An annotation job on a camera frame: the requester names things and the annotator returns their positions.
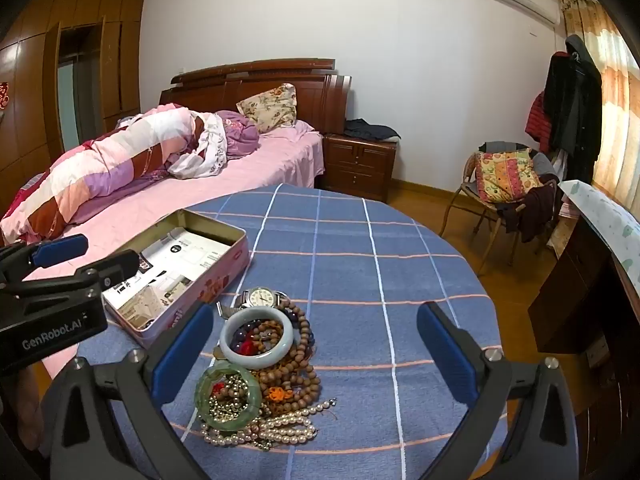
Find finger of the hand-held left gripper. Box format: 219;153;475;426
0;250;141;306
0;233;90;283

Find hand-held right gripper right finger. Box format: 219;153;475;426
416;301;583;480

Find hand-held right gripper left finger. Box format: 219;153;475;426
40;302;216;480

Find pink tin box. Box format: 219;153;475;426
101;208;249;350

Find silver wristwatch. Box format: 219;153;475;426
218;286;291;319

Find brown wooden bead necklace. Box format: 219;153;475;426
247;300;321;413

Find dark purple bead bracelet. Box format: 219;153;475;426
280;305;317;356

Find white jade bangle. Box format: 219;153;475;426
219;306;295;367

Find green jade bangle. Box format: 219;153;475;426
195;362;263;431

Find pink patchwork quilt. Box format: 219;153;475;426
0;103;228;246

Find blue plaid tablecloth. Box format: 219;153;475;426
40;182;506;480

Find wooden wardrobe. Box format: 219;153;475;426
0;0;147;206

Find dark wooden cabinet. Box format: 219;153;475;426
527;217;640;480

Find dark maroon garment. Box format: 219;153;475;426
497;180;558;243

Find wooden chair with clothes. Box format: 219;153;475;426
439;147;561;266

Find purple blanket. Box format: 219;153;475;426
215;110;261;161

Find colourful patterned cushion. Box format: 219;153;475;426
474;150;543;204

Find wooden bed with pink sheet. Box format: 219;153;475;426
0;58;352;381

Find wooden nightstand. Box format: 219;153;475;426
320;132;399;204

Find white patterned cover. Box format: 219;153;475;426
559;180;640;301

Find grey garment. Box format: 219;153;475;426
477;141;551;171

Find floral pillow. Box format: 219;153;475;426
236;82;299;134

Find dark folded clothes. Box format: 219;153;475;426
343;118;402;142

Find black hanging coat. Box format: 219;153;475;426
542;35;603;186

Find patterned curtain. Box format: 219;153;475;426
556;0;640;211

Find red bead bracelet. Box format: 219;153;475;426
232;335;261;358

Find gold bead chain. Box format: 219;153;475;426
207;377;261;423

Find pearl necklace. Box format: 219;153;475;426
200;397;338;451

